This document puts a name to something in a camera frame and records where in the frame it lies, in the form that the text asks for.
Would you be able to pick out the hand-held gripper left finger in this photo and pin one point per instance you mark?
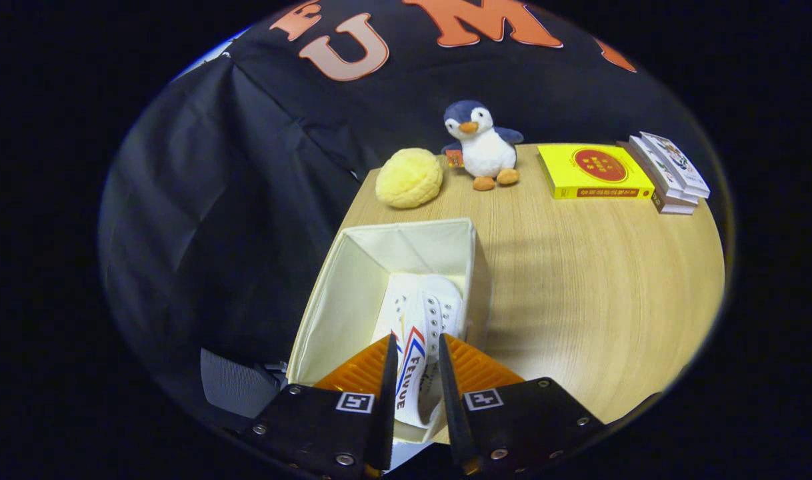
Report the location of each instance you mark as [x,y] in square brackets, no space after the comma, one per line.
[326,426]

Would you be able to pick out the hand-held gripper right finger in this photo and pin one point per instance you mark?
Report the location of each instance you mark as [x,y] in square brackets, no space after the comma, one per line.
[526,420]

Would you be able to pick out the beige fabric storage box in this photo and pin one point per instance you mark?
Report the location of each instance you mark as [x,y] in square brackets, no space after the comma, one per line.
[359,286]

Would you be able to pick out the grey chair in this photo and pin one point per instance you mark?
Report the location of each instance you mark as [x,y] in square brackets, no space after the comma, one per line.
[236,386]

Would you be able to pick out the brown book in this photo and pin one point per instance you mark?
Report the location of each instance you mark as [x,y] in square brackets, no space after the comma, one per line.
[672,208]

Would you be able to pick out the yellow book red circle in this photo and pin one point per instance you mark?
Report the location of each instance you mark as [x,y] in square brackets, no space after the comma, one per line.
[596,170]

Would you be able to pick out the yellow plush bun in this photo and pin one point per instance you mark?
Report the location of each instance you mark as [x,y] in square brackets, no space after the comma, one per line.
[409,178]

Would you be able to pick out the blue white penguin plush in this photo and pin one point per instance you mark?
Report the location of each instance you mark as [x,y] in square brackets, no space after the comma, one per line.
[486,150]

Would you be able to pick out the white illustrated book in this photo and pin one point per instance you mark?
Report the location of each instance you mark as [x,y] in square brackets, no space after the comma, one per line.
[678,163]

